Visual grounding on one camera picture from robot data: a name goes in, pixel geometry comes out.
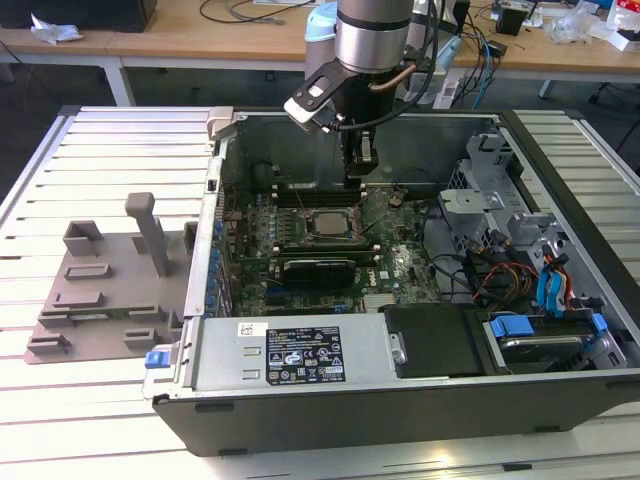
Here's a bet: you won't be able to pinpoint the silver CPU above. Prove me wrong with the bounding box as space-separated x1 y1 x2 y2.
310 212 351 237

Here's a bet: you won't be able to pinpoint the CPU socket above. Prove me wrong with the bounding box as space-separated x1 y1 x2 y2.
298 205 360 242

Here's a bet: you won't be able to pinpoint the white labelled box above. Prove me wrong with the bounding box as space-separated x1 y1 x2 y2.
432 77 462 110

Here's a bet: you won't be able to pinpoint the black RAM slot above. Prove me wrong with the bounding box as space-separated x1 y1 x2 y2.
273 243 375 250
274 199 365 207
273 238 374 245
274 188 364 195
274 182 364 190
273 248 376 255
274 193 364 201
273 253 377 260

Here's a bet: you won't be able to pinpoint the grey case latch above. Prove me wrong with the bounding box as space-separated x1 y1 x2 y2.
206 106 236 141

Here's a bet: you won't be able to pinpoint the grey metal drive cage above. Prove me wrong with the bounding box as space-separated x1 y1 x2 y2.
438 122 569 261

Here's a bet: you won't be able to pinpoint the green motherboard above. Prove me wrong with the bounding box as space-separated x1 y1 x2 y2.
219 184 447 319

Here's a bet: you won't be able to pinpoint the black graphics card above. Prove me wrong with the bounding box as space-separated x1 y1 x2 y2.
272 255 359 294

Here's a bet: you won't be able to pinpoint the small silver heatsink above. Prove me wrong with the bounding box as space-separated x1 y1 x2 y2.
363 293 397 314

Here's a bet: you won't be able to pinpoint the clear plastic bags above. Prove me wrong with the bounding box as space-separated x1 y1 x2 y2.
544 4 619 44

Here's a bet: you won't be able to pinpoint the blue disk carrier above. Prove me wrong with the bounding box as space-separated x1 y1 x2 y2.
482 310 610 375

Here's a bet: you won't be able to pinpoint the red white package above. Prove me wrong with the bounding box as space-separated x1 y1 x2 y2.
608 0 640 52

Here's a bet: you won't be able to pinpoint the silver power supply unit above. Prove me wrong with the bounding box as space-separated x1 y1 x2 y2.
192 313 407 392

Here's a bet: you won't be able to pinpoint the grey parts rack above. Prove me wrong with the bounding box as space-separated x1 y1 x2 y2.
18 192 200 370

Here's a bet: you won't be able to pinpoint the black computer box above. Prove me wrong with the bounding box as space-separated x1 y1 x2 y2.
0 0 159 32

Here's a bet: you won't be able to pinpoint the metal hard disk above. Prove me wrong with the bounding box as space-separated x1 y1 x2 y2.
495 334 587 374

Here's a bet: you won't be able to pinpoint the crumpled white paper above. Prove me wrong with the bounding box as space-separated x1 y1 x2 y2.
29 12 85 47

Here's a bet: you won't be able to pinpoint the green RAM stick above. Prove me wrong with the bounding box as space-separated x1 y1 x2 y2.
68 311 132 321

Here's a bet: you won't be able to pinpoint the black PC case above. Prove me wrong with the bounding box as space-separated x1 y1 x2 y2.
142 106 640 459

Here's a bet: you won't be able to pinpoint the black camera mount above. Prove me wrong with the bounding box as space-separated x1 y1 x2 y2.
292 64 351 132

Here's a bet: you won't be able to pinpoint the copper coloured cable sleeve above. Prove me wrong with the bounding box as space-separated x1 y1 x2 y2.
369 62 416 95

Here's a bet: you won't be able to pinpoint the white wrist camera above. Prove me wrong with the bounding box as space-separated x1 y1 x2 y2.
283 83 334 132

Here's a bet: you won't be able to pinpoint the thin blue cable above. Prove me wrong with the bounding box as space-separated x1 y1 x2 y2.
477 27 499 109

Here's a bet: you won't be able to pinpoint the black cable bundle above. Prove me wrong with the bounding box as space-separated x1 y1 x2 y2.
422 199 494 307

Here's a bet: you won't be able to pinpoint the coloured power wire bundle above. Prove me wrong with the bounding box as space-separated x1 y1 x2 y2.
477 252 574 314

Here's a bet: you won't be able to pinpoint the blue flat data cable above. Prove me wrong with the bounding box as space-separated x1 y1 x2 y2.
535 259 571 321

